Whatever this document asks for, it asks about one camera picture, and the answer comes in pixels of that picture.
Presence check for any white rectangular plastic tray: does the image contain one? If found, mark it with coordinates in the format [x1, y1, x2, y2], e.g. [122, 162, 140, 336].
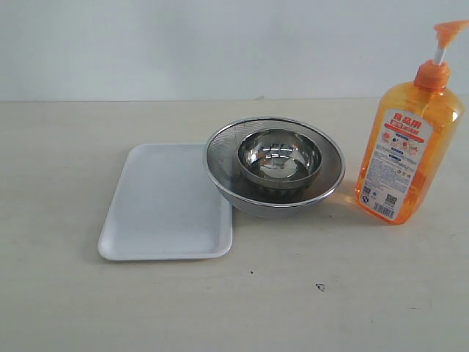
[97, 144, 233, 261]

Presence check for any small stainless steel bowl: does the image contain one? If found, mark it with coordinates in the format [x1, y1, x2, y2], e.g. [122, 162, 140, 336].
[237, 128, 322, 194]

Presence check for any orange pump soap bottle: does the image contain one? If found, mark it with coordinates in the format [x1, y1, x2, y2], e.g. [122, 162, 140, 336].
[355, 20, 468, 224]

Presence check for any large steel mesh strainer bowl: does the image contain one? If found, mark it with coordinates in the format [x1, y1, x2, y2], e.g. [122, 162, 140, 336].
[204, 117, 345, 219]

